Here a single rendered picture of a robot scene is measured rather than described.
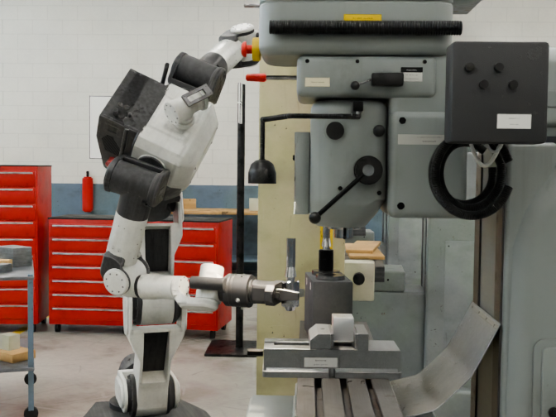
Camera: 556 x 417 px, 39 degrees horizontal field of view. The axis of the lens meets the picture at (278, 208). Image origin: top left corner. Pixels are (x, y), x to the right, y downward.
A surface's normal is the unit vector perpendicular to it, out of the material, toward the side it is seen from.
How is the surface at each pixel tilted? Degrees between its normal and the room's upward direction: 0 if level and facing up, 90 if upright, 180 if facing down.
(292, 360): 90
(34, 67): 90
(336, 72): 90
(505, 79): 90
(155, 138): 58
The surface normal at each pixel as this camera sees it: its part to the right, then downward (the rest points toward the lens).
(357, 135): -0.04, 0.05
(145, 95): 0.28, -0.48
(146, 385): 0.28, 0.51
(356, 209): -0.04, 0.51
